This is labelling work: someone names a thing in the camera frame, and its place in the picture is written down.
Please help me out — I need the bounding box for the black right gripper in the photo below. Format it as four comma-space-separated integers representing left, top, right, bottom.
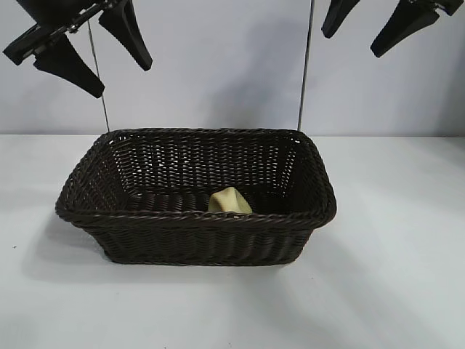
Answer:
321, 0, 465, 58

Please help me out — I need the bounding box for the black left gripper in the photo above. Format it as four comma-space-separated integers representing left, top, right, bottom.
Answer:
3, 0, 153, 98

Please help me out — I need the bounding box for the pale yellow apple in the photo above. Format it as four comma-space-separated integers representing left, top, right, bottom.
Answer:
209, 186, 254, 214

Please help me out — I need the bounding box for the dark brown woven basket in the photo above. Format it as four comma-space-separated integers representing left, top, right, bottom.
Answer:
54, 127, 339, 265

